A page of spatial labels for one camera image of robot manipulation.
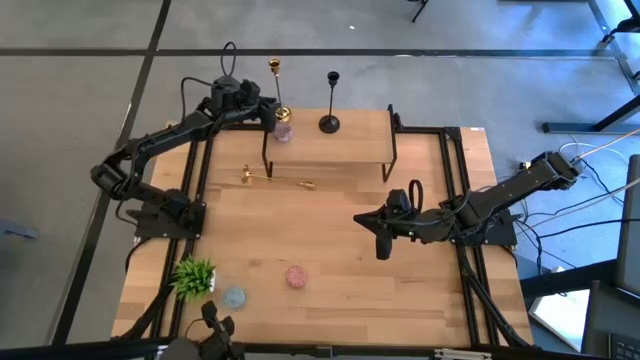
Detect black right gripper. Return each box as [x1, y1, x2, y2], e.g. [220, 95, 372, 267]
[353, 188, 454, 261]

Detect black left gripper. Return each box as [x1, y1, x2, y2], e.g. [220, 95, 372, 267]
[202, 74, 282, 134]

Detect gold candlestick holder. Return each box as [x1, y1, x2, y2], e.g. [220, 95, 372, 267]
[240, 164, 317, 191]
[268, 58, 294, 124]

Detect pink patterned candle tin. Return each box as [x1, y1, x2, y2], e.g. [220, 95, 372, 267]
[284, 264, 309, 290]

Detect black candlestick holder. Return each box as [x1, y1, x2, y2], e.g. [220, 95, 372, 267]
[318, 70, 342, 135]

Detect wooden shelf with black legs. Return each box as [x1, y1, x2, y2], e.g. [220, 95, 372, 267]
[260, 103, 400, 184]

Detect black rig crossbar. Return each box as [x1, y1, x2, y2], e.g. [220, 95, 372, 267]
[0, 337, 640, 360]

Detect green plant in white pot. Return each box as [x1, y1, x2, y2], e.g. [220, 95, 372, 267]
[169, 254, 218, 303]

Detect black chair leg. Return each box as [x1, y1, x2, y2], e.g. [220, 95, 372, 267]
[409, 0, 431, 24]

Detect white flat panel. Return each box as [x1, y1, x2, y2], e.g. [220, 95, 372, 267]
[528, 288, 592, 352]

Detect black desk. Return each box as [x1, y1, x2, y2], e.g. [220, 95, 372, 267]
[519, 257, 640, 360]

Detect grey computer monitor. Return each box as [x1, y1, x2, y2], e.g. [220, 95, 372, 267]
[614, 153, 640, 297]

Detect black keyboard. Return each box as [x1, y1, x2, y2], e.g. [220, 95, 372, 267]
[607, 332, 640, 360]

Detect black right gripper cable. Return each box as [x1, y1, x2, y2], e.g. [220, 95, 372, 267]
[408, 178, 425, 214]

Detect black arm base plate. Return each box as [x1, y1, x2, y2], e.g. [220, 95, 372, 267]
[127, 199, 207, 240]
[447, 207, 519, 247]

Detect silver metal bracket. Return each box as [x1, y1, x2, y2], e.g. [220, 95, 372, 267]
[433, 348, 494, 359]

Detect black neighbouring table frame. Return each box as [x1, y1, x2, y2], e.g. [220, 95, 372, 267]
[542, 0, 640, 135]

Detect tan cable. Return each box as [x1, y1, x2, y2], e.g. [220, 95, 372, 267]
[542, 177, 640, 224]
[572, 127, 640, 164]

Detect white floor cable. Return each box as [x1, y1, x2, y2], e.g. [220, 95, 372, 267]
[558, 141, 621, 169]

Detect black floor cable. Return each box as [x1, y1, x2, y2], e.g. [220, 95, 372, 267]
[537, 216, 640, 241]

